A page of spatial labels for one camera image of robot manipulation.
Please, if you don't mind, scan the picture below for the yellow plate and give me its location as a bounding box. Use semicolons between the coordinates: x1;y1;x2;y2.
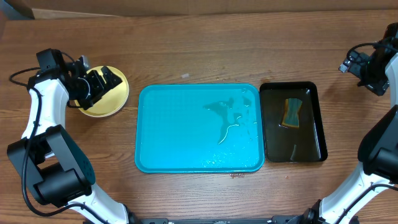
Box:
79;66;129;118

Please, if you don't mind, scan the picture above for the green yellow sponge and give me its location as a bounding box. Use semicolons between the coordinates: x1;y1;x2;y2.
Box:
280;98;302;129

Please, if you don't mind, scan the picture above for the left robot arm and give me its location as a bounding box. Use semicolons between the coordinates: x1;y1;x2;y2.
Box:
7;49;140;223

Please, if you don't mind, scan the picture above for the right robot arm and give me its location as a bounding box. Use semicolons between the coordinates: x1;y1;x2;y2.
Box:
287;23;397;224

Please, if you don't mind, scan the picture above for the black water tray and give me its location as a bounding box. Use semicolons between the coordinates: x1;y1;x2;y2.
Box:
259;82;328;162

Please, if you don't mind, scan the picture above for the teal plastic tray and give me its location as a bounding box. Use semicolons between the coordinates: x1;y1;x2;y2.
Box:
135;83;265;174

